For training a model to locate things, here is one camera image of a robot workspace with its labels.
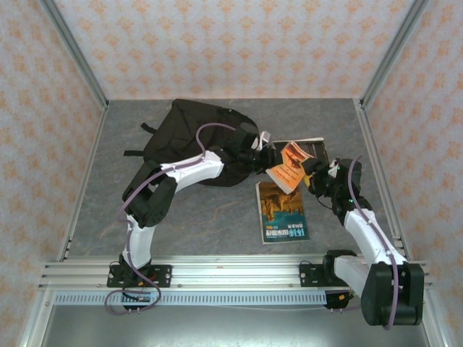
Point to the grey metal sheet panel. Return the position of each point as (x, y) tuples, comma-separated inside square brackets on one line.
[(231, 329)]

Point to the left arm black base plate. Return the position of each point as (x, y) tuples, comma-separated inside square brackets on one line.
[(162, 276)]

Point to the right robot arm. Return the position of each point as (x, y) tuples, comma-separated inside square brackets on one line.
[(369, 235)]

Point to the aluminium mounting rail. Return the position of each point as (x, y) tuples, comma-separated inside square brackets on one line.
[(235, 274)]

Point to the black paperback book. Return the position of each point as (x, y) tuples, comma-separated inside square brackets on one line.
[(320, 150)]

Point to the aluminium frame post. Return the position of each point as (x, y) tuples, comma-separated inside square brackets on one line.
[(394, 50), (72, 50)]

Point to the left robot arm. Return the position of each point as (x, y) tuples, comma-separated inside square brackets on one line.
[(191, 173)]

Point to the orange paperback book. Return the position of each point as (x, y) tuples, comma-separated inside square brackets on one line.
[(287, 175)]

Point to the aluminium table side rail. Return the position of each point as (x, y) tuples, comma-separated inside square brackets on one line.
[(372, 152), (94, 144)]

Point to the black fabric backpack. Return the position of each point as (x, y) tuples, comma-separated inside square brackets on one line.
[(181, 126)]

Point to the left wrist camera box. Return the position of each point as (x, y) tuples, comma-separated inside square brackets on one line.
[(263, 139)]

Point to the cave cover magazine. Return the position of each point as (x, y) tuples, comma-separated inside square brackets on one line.
[(282, 217)]

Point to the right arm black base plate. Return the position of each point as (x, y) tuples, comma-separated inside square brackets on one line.
[(309, 276)]

